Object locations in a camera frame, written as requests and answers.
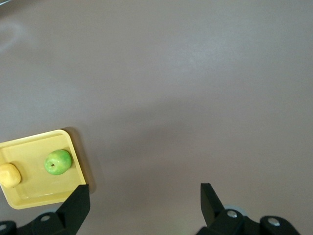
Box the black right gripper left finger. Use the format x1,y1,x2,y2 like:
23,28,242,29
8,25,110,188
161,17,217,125
0,184,91,235

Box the green apple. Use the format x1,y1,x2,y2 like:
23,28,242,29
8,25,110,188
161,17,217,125
44,149,72,176

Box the yellow plastic tray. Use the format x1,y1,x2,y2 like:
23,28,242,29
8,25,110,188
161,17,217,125
0,129,87,211

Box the yellow potato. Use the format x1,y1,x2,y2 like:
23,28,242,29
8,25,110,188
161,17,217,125
0,163,21,188

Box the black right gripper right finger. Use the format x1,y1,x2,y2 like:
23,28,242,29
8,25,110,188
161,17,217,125
197,183,300,235

